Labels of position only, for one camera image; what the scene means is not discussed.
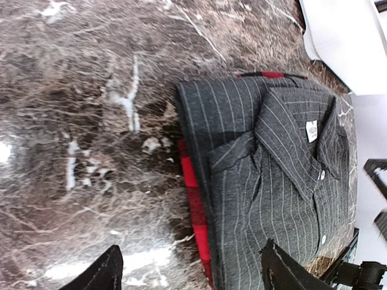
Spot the red black plaid shirt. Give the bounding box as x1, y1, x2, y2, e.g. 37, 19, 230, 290
175, 72, 308, 280

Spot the black mounted camera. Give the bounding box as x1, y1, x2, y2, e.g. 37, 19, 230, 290
343, 261, 386, 290

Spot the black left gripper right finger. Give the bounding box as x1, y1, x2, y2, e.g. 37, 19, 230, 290
261, 239, 332, 290

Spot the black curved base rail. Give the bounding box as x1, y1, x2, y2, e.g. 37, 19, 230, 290
320, 228, 360, 289

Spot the black pinstriped long sleeve shirt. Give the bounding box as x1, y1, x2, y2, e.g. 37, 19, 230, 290
175, 76, 350, 289

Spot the white plastic bin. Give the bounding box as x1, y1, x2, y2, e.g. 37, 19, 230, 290
300, 1, 386, 95

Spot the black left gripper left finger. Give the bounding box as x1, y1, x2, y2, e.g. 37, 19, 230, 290
59, 245, 123, 290

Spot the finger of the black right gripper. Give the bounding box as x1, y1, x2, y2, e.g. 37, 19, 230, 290
374, 210, 387, 234
364, 159, 387, 199

